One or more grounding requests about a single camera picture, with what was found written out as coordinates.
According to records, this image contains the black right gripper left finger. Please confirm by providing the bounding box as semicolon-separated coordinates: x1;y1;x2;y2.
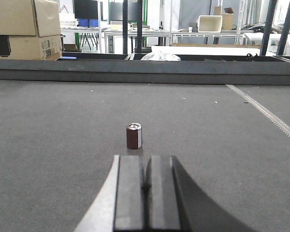
75;155;145;232

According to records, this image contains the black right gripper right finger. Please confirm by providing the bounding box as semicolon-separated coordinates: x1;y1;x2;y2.
146;156;253;232

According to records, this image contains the brown cylindrical capacitor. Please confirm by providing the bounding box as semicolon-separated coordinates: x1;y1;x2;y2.
126;123;142;149

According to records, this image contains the metal toothed strip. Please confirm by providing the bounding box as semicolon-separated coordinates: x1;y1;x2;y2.
226;85;290;138

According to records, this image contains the crumpled white plastic bag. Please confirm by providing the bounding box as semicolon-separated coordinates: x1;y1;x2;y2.
141;51;181;61

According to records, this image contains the white plastic tub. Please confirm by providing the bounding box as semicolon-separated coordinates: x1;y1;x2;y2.
198;15;223;33

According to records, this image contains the lower cardboard box black label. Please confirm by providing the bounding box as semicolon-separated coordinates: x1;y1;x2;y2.
0;35;61;60

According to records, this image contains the small open cardboard box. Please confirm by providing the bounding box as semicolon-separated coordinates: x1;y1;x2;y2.
214;6;234;30

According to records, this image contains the black monitor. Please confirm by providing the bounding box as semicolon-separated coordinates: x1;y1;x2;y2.
74;0;98;19

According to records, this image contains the upper cardboard box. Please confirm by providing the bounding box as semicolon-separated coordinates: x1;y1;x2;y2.
0;0;60;37

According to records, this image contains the dark grey table edge rail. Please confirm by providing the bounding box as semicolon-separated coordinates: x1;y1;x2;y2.
0;53;290;86

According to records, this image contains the black vertical post right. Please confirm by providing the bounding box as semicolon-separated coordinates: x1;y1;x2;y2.
136;0;143;53

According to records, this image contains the black vertical post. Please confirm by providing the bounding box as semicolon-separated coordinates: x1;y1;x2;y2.
122;0;128;54
136;0;143;53

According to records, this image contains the black vertical post left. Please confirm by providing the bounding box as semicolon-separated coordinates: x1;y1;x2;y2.
122;0;128;54

